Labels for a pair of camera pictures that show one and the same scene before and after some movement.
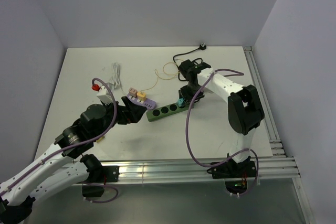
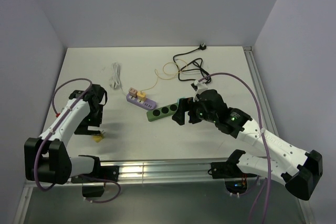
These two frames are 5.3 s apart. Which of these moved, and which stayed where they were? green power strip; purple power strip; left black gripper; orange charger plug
Moved: left black gripper
Stayed: green power strip; purple power strip; orange charger plug
